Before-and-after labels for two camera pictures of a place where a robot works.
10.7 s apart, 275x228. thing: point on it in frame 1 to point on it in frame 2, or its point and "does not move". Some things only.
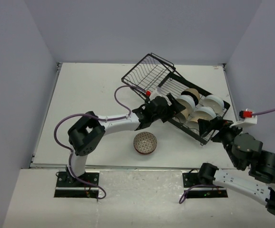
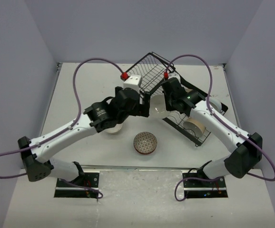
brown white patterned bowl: (145, 143) does not move
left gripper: (173, 109) to (143, 110)
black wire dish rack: (154, 76) does not move
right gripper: (205, 126) to (169, 107)
